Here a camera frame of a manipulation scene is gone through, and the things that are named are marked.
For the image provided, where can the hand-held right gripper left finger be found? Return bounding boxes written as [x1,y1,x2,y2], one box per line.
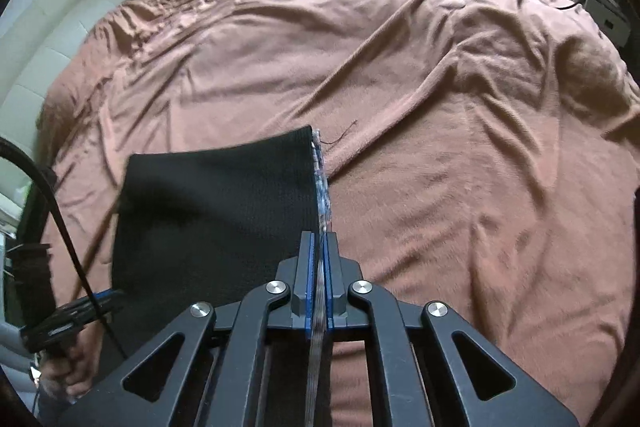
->
[57,231,318,427]

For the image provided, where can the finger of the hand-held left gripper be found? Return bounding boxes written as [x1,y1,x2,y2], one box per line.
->
[75,288,125,308]
[70,304,122,324]

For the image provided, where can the brown blanket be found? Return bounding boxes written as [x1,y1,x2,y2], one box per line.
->
[37,0,640,427]

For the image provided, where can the thin black cable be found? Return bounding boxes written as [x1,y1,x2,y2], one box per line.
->
[67,199,123,305]

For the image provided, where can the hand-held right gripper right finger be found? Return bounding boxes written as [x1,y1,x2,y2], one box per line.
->
[320,231,581,427]

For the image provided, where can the thick black cable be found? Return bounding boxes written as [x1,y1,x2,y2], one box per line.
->
[0,137,128,360]

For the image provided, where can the person's left hand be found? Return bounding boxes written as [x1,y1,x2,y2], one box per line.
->
[40,324,103,403]

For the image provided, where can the black thread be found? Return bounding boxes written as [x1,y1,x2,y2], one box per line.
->
[320,120,359,146]

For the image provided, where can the black pants with sequin stripe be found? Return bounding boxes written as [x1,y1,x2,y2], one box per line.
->
[97,124,333,427]

